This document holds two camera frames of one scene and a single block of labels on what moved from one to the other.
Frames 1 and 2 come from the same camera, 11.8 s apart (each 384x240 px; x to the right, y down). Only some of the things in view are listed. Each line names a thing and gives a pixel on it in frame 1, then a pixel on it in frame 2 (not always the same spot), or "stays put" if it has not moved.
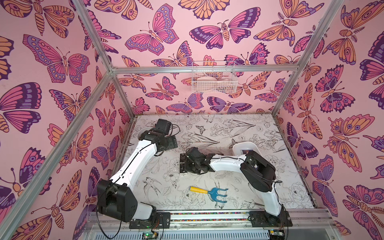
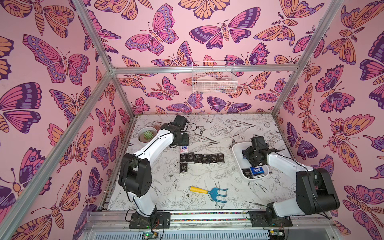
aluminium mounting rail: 200,219 stays put
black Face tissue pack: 182,158 stays put
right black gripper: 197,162 -> 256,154
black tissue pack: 182,168 stays put
